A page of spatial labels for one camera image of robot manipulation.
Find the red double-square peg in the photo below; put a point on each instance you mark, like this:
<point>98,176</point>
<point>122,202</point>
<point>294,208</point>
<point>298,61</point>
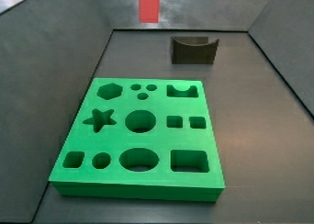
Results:
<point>148,11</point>

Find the green shape-sorting board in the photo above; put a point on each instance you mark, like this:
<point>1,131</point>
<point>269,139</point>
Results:
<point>140,143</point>

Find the dark grey arch block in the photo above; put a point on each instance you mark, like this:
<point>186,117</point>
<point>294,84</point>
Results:
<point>192,50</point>

